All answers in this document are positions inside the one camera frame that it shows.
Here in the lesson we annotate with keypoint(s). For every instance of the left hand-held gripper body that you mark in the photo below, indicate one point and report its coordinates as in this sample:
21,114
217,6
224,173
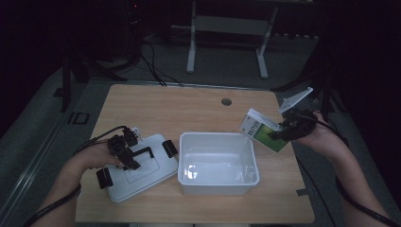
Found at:
121,145

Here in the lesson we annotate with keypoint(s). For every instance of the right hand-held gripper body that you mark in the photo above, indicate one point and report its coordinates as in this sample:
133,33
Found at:
299,124

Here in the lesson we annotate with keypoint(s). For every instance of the green and white carton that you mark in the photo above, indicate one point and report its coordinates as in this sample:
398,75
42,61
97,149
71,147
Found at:
268,137

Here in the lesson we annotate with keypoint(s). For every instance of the white storage box lid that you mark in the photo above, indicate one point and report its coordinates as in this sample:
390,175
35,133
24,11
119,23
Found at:
148,176

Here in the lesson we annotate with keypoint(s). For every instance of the white plastic storage box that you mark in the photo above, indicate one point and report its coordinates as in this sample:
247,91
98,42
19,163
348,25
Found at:
217,186

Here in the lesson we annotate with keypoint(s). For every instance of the person's right hand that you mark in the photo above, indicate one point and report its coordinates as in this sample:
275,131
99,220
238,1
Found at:
318,138

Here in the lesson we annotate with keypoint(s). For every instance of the person's left hand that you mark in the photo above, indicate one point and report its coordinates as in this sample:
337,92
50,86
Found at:
91,156

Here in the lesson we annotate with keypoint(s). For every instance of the black stand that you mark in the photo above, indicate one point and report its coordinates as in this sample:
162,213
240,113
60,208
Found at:
65,88
296,83

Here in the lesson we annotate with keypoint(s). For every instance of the gray tape strip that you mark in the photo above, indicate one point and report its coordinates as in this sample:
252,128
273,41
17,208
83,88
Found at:
305,191

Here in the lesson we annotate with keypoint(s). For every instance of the white metal stand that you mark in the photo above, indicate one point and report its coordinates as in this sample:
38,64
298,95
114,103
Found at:
190,47

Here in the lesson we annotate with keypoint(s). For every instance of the dark equipment rack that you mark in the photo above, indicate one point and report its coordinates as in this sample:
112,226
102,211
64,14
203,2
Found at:
134,19

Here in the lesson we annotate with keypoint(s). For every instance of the metal floor rail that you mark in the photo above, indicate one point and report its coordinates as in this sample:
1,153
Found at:
28,176

